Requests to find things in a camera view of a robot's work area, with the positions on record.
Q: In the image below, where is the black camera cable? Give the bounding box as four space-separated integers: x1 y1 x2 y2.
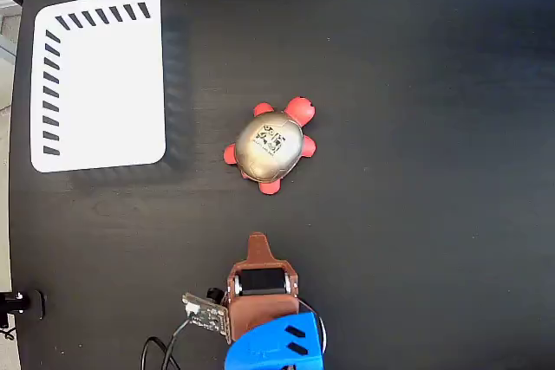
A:
140 317 192 370

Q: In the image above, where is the camera circuit board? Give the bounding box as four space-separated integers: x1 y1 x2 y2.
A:
180 286 230 336

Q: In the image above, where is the red turtle toy gold shell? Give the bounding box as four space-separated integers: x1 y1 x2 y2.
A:
223 95 317 196

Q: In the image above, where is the black stand clamp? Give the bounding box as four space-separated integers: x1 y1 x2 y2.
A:
0 289 48 341

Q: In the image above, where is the white slotted tray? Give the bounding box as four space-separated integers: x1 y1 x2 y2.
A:
29 0 168 174

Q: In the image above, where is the red white black servo wire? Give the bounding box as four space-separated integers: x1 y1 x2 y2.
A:
297 298 329 352

